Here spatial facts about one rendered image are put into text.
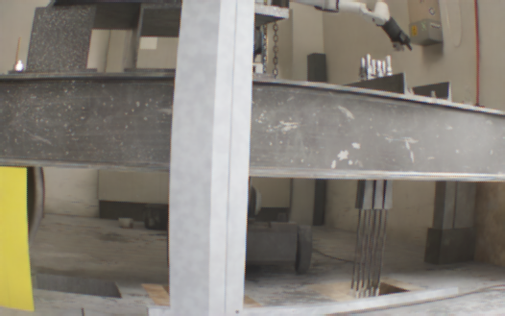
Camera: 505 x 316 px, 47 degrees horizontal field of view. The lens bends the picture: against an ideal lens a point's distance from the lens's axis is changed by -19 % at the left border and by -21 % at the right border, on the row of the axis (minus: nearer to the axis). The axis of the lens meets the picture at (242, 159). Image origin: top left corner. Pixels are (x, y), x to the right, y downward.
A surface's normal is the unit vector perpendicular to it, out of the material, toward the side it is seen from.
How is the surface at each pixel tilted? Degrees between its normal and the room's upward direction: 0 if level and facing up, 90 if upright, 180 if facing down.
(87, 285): 90
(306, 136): 90
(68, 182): 90
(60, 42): 90
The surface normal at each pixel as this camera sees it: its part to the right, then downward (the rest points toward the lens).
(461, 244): 0.25, 0.00
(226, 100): 0.45, 0.01
